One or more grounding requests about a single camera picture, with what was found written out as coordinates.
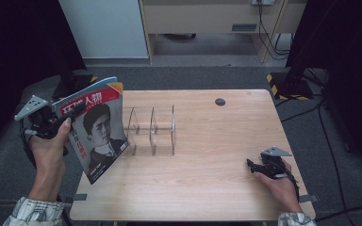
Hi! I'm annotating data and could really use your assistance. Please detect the white power strip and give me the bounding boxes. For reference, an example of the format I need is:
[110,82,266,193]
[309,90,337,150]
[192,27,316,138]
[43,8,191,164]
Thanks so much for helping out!
[251,0,276,7]

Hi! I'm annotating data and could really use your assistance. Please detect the light wooden desk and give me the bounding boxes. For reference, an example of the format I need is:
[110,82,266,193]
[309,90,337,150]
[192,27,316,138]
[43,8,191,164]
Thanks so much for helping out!
[138,0,307,66]

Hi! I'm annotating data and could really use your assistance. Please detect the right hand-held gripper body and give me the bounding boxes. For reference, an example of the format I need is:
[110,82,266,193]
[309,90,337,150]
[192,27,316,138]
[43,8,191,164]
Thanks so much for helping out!
[259,146,293,180]

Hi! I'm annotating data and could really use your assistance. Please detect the dark curtain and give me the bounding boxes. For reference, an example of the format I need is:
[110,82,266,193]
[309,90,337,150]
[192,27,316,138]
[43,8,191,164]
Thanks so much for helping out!
[0,0,88,159]
[284,0,362,181]

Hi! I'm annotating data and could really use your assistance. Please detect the striped black stand base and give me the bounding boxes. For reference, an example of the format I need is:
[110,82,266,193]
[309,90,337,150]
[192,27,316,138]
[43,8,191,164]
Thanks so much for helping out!
[51,73,99,102]
[266,71,315,102]

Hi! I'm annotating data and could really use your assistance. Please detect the thick black floor cable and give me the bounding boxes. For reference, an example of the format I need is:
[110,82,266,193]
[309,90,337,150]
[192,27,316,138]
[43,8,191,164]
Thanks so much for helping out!
[314,204,362,222]

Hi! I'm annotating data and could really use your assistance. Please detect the magazine with portrait cover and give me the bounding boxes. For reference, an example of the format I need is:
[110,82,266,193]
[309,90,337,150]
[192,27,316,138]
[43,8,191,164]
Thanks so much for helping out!
[51,76,131,186]

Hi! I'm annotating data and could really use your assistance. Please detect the long black floor cable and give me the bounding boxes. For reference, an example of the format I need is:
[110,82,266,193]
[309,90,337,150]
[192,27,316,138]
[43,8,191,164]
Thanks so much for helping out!
[280,99,351,218]

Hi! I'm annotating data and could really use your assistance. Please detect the black cables under desk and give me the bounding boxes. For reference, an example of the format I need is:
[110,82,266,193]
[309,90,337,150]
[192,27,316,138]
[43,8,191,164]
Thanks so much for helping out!
[256,0,291,61]

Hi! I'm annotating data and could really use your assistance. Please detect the person's left hand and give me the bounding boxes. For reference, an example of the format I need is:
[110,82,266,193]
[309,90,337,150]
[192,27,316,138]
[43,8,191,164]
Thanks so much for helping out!
[27,117,74,172]

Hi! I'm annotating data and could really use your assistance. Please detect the white cabinet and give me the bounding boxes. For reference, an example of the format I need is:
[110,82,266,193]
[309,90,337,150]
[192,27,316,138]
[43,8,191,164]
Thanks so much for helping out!
[58,0,150,60]

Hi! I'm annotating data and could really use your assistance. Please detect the clear acrylic file rack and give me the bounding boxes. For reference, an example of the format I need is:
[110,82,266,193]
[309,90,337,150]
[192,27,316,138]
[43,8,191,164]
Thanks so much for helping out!
[122,105,176,157]

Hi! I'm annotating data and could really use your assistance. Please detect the right hand-held gripper cable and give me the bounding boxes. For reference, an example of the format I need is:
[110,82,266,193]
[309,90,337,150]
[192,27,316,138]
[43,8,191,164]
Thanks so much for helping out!
[282,166,301,202]

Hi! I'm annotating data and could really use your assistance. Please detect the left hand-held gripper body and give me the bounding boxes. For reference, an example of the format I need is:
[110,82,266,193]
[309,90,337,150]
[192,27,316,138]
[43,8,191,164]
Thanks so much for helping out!
[13,94,61,140]

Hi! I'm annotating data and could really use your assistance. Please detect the person's right hand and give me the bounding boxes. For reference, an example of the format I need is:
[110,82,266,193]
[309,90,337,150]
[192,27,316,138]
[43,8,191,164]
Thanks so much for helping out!
[254,160,304,214]

